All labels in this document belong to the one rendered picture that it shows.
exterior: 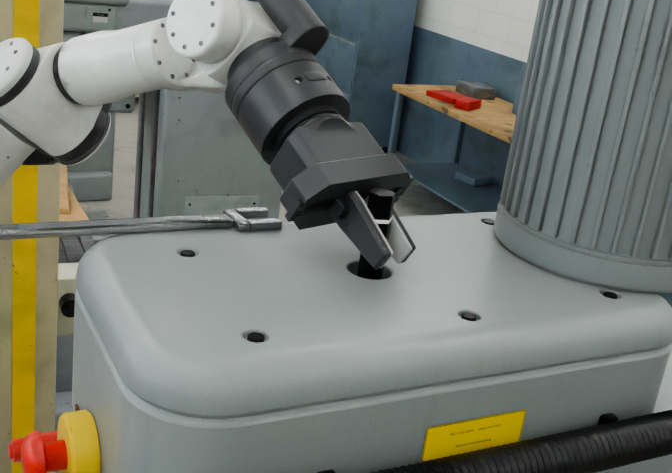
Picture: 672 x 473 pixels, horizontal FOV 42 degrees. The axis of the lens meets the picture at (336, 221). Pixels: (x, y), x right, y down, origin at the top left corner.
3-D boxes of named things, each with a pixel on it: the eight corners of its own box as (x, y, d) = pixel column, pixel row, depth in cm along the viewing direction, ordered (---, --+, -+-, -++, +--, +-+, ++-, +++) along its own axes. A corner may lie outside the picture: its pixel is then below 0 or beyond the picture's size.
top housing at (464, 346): (136, 605, 56) (150, 387, 51) (57, 394, 78) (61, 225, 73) (659, 472, 78) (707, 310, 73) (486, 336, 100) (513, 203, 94)
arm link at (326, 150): (378, 228, 80) (311, 133, 84) (434, 155, 74) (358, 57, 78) (270, 251, 71) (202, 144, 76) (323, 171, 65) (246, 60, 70)
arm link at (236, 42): (205, 123, 73) (146, 31, 78) (282, 141, 82) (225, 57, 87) (292, 22, 69) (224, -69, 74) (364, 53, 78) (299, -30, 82)
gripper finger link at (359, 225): (378, 273, 70) (337, 214, 73) (398, 248, 68) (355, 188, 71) (363, 277, 69) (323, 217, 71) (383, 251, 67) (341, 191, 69)
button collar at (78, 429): (71, 513, 64) (74, 442, 62) (56, 464, 69) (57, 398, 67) (99, 507, 65) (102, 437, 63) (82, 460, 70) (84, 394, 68)
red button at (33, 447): (26, 501, 63) (26, 453, 62) (17, 468, 66) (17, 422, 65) (73, 492, 64) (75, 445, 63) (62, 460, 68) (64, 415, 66)
